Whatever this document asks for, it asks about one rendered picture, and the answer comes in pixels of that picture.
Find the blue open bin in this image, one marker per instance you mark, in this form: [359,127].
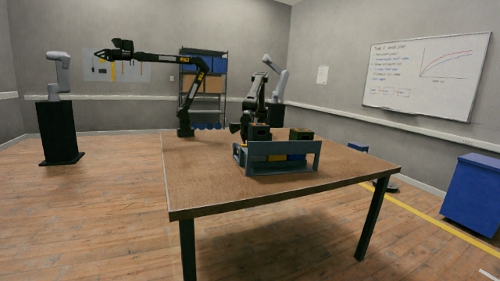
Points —
[295,157]

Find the yellow open bin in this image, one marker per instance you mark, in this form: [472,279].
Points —
[271,158]

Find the olive green case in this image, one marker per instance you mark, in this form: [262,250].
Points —
[300,135]

